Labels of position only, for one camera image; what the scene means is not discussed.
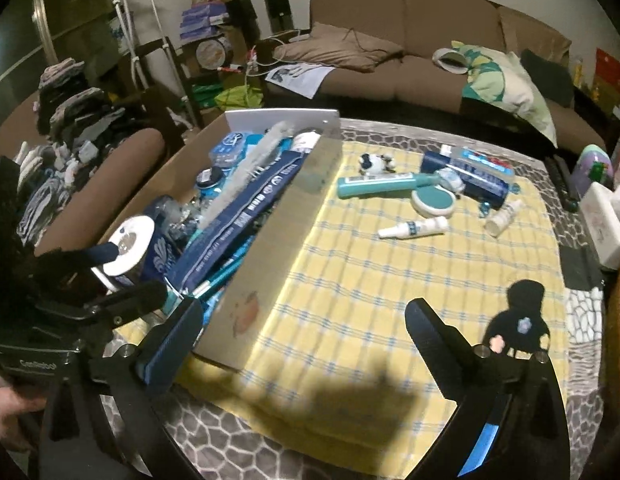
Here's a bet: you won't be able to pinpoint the brown sofa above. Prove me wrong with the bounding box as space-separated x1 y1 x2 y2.
262 0 610 158

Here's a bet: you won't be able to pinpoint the long dark blue box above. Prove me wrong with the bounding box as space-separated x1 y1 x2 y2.
165 147 311 293

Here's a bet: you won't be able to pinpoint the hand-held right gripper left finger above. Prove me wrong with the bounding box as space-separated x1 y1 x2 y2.
37 296 207 480

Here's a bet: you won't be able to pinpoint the black speaker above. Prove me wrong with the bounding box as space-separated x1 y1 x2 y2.
263 0 293 31
225 0 258 41

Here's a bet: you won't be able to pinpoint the navy pack white pattern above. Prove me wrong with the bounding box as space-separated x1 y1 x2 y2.
140 232 191 286

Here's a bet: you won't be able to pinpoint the person's left hand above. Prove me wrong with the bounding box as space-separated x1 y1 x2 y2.
0 371 52 454

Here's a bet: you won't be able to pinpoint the white tissue box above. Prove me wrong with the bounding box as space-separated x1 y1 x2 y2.
580 182 620 271

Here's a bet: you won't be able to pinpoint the pile of clothes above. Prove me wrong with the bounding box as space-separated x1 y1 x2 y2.
17 57 141 246

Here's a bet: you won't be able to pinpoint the navy blue box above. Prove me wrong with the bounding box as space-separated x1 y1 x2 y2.
421 147 515 208

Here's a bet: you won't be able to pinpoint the brown armchair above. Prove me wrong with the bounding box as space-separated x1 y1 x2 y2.
0 95 168 261

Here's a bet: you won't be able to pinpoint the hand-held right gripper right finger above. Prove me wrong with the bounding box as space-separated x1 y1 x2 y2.
405 298 573 480

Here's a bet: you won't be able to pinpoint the red box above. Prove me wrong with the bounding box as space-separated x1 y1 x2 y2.
592 47 620 106

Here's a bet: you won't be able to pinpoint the green bag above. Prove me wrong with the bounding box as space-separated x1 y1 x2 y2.
215 85 263 111

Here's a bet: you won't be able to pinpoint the stack of purple packs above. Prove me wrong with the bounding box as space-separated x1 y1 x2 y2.
179 1 225 43

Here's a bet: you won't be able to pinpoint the white spray bottle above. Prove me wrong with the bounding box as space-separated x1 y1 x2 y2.
378 216 449 239

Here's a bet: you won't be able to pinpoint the purple green toy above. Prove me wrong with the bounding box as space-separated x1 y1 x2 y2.
577 144 613 193

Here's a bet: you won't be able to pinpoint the black remote control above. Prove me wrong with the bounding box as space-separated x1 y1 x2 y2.
544 156 580 212

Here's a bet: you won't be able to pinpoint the light blue pack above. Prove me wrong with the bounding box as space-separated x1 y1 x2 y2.
210 130 263 166

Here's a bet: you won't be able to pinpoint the black hooded doll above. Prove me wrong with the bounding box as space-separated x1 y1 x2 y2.
457 280 551 478

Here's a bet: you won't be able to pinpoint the green floral pillow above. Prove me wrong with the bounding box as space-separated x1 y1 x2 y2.
450 40 558 148

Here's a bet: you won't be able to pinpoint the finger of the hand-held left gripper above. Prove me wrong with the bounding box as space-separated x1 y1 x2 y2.
34 244 121 279
86 281 167 332

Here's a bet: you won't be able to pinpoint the brown pillow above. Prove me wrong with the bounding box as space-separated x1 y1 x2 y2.
272 22 405 73

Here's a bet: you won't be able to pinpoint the white pole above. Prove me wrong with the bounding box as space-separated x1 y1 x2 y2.
137 0 173 61

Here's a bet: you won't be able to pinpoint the teal jar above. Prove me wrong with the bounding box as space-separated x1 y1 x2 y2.
196 167 225 198

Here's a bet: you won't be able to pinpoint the round teal compact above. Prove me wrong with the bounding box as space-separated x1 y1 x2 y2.
411 187 455 218

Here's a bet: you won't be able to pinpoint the printed papers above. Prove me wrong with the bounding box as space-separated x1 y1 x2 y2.
265 62 335 98

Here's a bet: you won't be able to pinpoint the yellow checkered cloth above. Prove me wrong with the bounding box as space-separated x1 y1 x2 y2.
115 137 570 441

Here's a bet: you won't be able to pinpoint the small white bottle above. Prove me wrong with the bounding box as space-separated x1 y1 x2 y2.
484 199 524 238

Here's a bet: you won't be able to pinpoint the dark cushion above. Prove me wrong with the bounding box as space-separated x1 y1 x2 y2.
520 49 575 108

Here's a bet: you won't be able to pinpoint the cardboard box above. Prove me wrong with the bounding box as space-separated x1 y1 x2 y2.
97 108 343 373

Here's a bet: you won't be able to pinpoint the white tape roll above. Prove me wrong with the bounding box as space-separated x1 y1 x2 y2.
92 215 155 293

